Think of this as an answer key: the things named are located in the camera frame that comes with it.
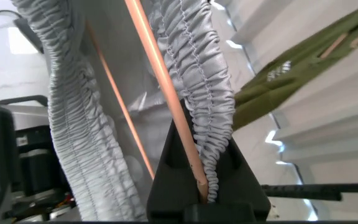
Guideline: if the white curtain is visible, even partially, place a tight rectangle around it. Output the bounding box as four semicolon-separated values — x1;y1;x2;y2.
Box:
209;0;358;222

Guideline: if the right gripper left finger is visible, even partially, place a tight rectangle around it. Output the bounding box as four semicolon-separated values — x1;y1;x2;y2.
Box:
147;119;203;222

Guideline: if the black clothes rack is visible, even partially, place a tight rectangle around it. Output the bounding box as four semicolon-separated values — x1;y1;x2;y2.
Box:
261;182;358;202

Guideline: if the green printed shirt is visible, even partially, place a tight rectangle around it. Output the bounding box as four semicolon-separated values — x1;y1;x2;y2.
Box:
232;0;358;131

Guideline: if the black power adapter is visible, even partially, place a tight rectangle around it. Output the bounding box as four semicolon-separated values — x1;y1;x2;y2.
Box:
13;17;45;54

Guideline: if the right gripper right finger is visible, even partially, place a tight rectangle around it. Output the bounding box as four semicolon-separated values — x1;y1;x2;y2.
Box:
209;136;272;222

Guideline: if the pale grey garment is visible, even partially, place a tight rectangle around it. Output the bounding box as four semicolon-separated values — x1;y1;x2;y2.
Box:
11;0;236;222

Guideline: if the black cable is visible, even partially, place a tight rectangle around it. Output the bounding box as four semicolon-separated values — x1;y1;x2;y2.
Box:
0;9;23;19

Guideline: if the pink clothes hanger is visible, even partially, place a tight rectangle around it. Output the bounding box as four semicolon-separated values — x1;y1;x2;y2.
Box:
85;0;209;205
320;26;358;60

